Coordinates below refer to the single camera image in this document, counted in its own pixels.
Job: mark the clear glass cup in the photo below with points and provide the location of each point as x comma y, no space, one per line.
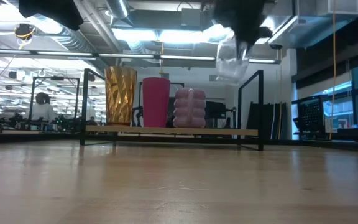
228,71

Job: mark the black-framed wooden shelf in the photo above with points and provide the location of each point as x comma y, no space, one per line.
166,130

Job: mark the wooden table with black edge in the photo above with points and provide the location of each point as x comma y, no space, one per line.
42,137

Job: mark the pink plastic cup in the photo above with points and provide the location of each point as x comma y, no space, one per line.
156,102

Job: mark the black perforated panel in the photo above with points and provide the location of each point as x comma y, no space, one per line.
311,115

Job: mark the purple bubble mug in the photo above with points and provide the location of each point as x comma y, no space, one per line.
189,109

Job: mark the person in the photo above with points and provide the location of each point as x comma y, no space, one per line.
42,112

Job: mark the black background station frame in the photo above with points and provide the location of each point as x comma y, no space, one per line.
31,99

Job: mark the black folded panels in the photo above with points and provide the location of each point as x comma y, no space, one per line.
266,121

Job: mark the amber faceted tumbler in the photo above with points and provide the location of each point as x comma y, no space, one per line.
120,96

